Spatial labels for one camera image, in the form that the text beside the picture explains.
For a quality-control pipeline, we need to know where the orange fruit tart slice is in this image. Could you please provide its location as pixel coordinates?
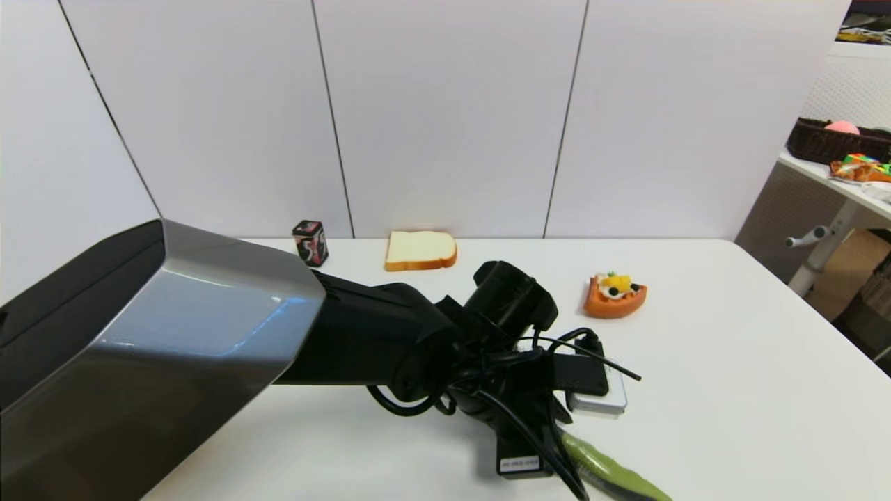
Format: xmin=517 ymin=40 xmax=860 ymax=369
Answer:
xmin=583 ymin=272 xmax=648 ymax=320

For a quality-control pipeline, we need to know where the brown cardboard box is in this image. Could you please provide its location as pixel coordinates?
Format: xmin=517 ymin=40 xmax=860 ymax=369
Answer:
xmin=805 ymin=230 xmax=891 ymax=322

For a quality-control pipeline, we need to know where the dark brown wicker basket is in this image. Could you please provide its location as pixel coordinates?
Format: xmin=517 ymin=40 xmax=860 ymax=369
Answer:
xmin=787 ymin=118 xmax=891 ymax=165

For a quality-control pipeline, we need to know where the small black patterned tin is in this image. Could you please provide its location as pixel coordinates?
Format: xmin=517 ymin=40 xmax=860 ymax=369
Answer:
xmin=292 ymin=220 xmax=329 ymax=268

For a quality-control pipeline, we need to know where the colourful snack packet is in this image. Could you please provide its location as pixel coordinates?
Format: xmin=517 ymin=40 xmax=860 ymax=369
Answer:
xmin=828 ymin=154 xmax=891 ymax=184

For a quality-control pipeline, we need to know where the white bread slice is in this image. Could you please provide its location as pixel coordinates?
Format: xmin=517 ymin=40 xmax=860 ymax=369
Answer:
xmin=384 ymin=230 xmax=458 ymax=272

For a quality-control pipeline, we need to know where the white side table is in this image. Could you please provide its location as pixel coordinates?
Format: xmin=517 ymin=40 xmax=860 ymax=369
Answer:
xmin=777 ymin=148 xmax=891 ymax=299

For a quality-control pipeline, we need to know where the grey crank handle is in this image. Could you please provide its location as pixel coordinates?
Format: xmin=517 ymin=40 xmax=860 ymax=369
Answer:
xmin=785 ymin=225 xmax=834 ymax=249

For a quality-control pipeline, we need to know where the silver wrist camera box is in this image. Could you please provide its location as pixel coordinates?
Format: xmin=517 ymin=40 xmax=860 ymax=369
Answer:
xmin=565 ymin=339 xmax=628 ymax=418

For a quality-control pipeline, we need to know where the black brush with green handle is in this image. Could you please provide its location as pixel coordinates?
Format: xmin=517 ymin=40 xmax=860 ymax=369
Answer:
xmin=557 ymin=430 xmax=672 ymax=501

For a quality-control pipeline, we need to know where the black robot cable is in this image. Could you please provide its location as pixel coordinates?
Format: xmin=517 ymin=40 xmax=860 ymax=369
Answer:
xmin=365 ymin=327 xmax=642 ymax=501

